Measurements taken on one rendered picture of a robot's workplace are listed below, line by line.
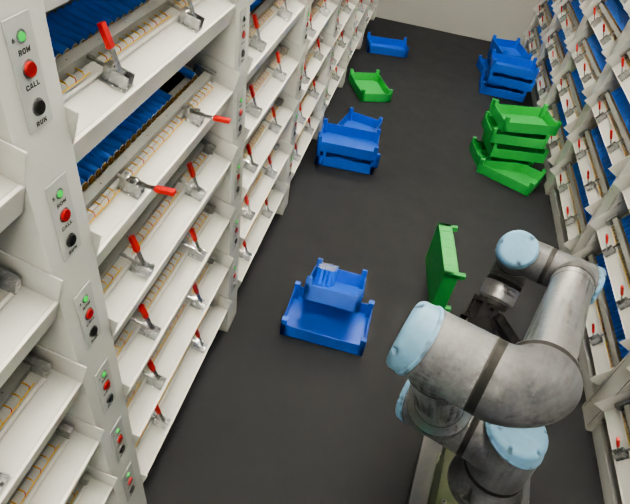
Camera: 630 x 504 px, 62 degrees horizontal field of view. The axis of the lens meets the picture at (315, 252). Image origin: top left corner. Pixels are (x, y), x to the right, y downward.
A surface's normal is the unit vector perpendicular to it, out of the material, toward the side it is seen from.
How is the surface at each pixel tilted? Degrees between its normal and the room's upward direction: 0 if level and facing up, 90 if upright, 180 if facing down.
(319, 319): 0
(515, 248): 44
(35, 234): 90
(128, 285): 18
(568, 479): 0
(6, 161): 90
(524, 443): 3
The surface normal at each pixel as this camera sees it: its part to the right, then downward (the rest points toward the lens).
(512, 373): 0.03, -0.39
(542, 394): 0.25, -0.04
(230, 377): 0.13, -0.73
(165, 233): 0.42, -0.62
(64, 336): -0.23, 0.64
